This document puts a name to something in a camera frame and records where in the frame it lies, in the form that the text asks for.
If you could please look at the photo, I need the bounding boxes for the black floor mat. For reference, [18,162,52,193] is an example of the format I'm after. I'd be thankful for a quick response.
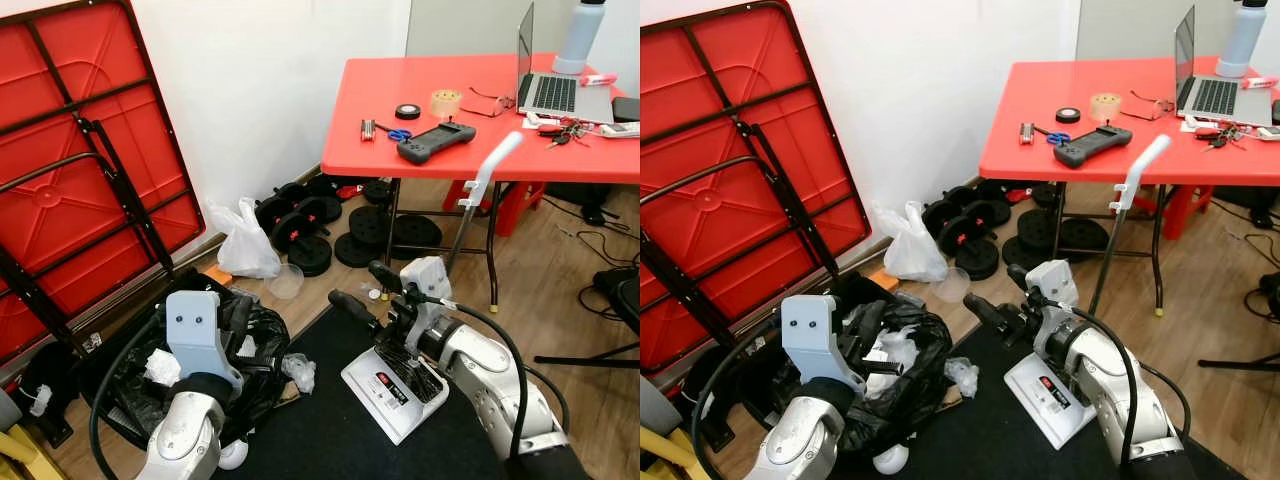
[213,303,521,480]
[830,325,1251,480]

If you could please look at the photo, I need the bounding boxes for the black floor stand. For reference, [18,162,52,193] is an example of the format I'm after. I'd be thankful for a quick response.
[533,265,641,369]
[1198,270,1280,373]

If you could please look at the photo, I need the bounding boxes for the white tissue wad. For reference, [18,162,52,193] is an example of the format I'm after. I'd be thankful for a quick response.
[143,348,183,388]
[860,325,921,386]

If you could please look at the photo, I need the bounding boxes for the black weight plate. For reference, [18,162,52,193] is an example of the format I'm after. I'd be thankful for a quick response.
[348,205,394,246]
[1058,217,1109,253]
[288,234,334,278]
[1017,208,1061,249]
[390,213,444,251]
[955,240,1001,282]
[1002,236,1046,271]
[334,232,382,269]

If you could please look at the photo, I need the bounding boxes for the clear plastic cup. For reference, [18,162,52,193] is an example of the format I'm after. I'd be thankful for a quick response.
[267,264,305,301]
[930,267,971,304]

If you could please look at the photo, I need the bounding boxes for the black trash bag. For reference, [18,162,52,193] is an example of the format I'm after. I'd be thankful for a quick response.
[740,278,956,456]
[95,283,292,448]

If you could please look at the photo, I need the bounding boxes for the crumpled white paper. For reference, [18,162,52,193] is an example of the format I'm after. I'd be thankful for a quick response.
[282,352,318,394]
[943,357,981,399]

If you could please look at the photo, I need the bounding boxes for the white plastic bag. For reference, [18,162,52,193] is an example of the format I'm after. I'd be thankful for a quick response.
[872,201,949,284]
[207,197,284,280]

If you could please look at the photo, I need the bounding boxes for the black dumbbell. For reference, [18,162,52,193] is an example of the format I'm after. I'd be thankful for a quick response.
[254,190,344,251]
[920,185,1011,251]

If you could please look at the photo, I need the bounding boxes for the black game controller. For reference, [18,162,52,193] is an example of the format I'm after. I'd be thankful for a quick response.
[397,122,477,165]
[1053,125,1134,168]

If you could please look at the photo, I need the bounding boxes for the red table with black legs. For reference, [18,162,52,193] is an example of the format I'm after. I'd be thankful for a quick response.
[322,52,641,313]
[978,57,1280,319]

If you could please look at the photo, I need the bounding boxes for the brown framed glasses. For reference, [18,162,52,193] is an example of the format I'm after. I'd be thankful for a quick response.
[1120,90,1179,123]
[462,87,517,118]

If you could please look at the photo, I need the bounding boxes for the folded red plastic table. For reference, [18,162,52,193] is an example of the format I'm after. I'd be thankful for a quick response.
[0,0,208,369]
[640,0,871,376]

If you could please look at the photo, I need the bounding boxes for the bunch of keys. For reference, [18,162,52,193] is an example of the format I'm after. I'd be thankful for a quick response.
[1203,125,1251,151]
[545,120,593,149]

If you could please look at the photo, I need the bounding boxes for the grey open laptop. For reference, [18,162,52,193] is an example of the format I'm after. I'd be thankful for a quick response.
[516,3,615,126]
[1175,5,1276,129]

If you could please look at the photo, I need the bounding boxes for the grey water bottle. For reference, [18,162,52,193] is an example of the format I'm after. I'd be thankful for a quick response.
[1215,0,1269,79]
[553,0,608,76]

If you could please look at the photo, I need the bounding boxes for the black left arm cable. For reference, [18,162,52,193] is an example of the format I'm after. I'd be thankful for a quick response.
[88,305,169,480]
[690,315,786,480]

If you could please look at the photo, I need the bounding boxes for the grey wall panel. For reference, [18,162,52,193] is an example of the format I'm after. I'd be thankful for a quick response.
[405,0,526,58]
[1075,0,1196,61]

